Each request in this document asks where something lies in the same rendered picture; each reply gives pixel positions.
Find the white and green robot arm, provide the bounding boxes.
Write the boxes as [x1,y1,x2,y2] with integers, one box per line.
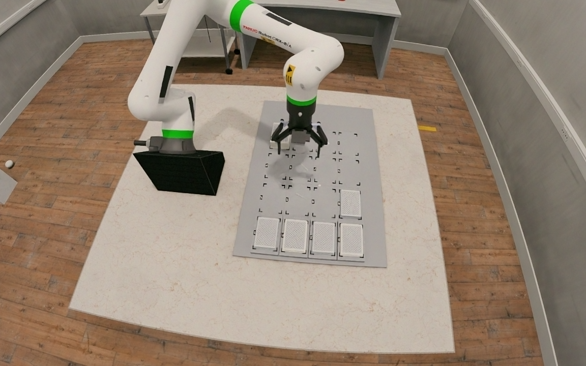
[128,0,344,154]

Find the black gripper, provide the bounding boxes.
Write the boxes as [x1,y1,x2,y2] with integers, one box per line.
[271,114,328,158]

